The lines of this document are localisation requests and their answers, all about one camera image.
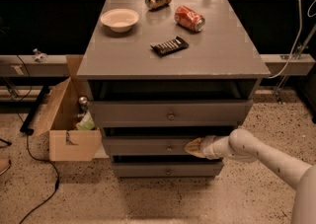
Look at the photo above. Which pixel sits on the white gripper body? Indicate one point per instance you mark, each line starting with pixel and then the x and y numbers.
pixel 207 147

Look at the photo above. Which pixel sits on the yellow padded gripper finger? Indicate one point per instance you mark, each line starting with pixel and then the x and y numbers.
pixel 193 148

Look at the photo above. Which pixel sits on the grey drawer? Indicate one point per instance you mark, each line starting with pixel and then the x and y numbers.
pixel 141 141
pixel 165 166
pixel 169 114

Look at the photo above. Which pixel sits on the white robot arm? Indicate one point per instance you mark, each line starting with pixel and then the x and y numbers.
pixel 243 146

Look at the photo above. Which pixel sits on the grey bottom drawer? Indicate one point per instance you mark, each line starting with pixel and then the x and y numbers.
pixel 165 166

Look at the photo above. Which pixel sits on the grey top drawer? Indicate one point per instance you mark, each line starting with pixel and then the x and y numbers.
pixel 169 114

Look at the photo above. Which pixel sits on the grey wooden drawer cabinet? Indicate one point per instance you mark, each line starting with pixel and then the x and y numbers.
pixel 220 64

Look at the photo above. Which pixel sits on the black snack bar wrapper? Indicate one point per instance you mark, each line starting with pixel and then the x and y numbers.
pixel 170 46

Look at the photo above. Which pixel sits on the green white bottle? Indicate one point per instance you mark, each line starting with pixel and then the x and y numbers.
pixel 86 123

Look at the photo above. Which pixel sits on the silver metal bottle top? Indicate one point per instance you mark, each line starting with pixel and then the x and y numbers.
pixel 83 102

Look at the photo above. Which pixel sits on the cardboard box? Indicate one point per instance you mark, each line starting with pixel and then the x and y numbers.
pixel 60 117

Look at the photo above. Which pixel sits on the red soda can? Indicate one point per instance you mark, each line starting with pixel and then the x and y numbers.
pixel 189 19

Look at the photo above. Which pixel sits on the white ceramic bowl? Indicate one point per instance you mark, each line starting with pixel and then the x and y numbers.
pixel 119 20

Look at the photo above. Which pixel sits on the black metal stand leg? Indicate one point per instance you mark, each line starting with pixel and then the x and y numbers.
pixel 25 128

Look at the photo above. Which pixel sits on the crumpled clear plastic piece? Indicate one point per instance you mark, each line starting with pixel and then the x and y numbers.
pixel 39 56

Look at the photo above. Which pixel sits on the brown shoe tip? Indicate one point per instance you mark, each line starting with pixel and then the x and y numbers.
pixel 5 164

